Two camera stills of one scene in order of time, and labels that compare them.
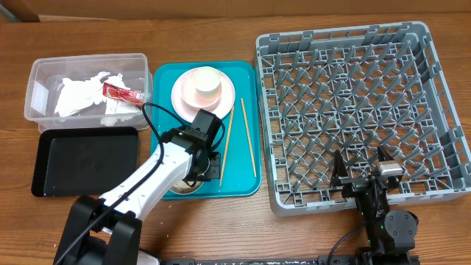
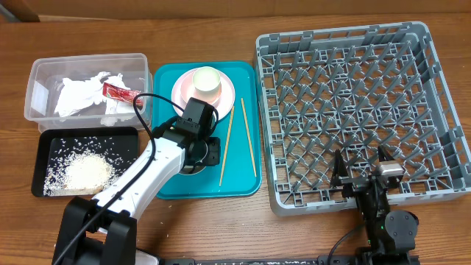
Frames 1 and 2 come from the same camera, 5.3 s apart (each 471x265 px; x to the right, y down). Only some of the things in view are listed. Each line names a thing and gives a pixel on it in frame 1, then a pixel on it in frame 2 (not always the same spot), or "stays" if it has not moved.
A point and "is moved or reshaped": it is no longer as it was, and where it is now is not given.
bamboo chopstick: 249,137 stays
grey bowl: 182,188 is moved or reshaped
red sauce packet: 132,96 stays
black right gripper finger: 339,171 stays
